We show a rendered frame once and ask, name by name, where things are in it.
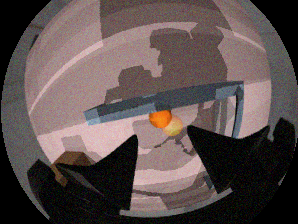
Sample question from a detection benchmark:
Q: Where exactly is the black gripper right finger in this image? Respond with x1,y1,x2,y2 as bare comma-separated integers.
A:
186,125,270,194

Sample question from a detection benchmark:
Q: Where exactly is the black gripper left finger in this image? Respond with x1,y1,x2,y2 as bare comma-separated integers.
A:
55,135,138,212

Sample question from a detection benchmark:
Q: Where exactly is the orange-brown ball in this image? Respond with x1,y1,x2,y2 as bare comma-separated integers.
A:
149,111,172,128

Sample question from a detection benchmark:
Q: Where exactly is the yellow ball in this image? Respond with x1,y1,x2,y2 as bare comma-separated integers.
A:
162,113,184,136

